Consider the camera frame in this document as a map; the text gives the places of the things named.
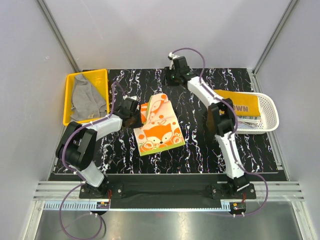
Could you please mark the yellow brown bear towel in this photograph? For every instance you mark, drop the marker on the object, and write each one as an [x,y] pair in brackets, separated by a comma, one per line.
[244,104]

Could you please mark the blue white patterned towel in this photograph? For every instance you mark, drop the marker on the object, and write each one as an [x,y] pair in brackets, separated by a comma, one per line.
[248,122]

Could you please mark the yellow plastic bin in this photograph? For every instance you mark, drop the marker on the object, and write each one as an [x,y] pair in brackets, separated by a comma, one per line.
[98,78]

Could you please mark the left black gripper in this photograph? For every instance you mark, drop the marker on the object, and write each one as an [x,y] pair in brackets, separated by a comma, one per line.
[139,124]

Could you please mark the black marble pattern mat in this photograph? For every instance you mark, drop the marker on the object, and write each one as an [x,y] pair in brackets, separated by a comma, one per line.
[117,153]

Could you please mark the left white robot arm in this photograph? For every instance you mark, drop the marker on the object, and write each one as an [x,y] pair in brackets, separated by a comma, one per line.
[76,148]

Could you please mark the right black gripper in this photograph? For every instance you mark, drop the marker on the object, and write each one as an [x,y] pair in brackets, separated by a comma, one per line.
[167,71]

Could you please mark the aluminium frame rail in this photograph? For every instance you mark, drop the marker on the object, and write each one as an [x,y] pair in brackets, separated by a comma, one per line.
[275,190]

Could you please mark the grey cloth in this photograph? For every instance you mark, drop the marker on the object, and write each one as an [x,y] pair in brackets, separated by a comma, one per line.
[86,102]

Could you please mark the cream orange fox towel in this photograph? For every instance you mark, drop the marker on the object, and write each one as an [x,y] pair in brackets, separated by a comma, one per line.
[161,130]

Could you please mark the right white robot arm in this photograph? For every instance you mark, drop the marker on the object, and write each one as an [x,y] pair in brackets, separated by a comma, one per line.
[221,119]

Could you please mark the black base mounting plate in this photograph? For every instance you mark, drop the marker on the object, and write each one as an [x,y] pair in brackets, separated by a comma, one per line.
[207,198]

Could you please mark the white plastic basket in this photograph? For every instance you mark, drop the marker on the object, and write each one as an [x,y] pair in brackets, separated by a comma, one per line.
[268,113]

